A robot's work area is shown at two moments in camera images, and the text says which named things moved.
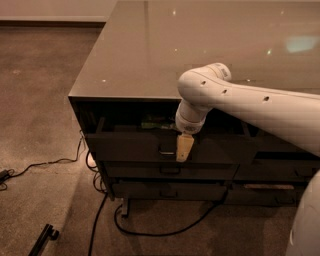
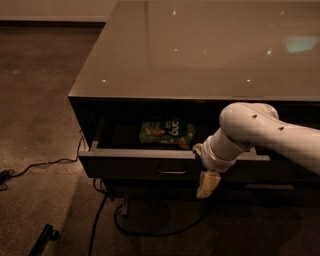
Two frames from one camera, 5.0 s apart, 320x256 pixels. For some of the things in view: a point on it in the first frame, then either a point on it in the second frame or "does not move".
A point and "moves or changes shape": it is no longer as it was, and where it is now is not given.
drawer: [154, 140] moves or changes shape
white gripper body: [189, 127] → [209, 157]
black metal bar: [46, 233] does not move
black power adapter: [4, 175] does not move
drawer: [265, 194] does not move
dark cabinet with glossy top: [128, 96] does not move
